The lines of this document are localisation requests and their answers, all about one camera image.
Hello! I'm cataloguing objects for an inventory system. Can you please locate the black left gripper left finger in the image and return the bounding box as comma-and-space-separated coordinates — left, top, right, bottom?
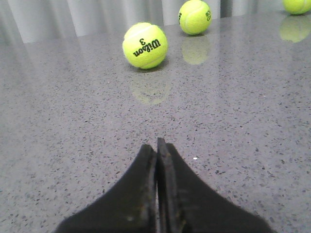
56, 145, 157, 233

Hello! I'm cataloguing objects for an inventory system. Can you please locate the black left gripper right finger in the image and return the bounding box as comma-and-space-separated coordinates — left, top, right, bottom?
157, 138, 273, 233

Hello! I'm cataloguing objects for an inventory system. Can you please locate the tennis ball far left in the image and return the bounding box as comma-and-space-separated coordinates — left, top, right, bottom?
122, 22, 168, 69

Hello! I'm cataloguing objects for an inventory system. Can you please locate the tennis ball behind can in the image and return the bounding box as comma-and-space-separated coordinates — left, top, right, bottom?
282, 0, 311, 15

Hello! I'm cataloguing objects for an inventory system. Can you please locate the grey pleated curtain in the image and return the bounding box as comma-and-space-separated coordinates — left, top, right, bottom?
0, 0, 311, 44

